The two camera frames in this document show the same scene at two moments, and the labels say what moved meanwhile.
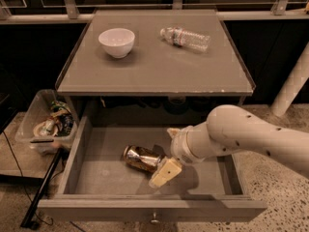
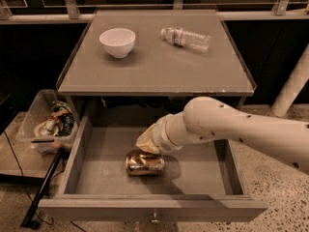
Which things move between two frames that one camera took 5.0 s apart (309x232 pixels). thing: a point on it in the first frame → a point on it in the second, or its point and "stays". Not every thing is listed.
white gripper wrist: x=179 y=147 → x=159 y=136
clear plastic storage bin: x=48 y=123 stays
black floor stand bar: x=28 y=221 stays
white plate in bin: x=45 y=129 stays
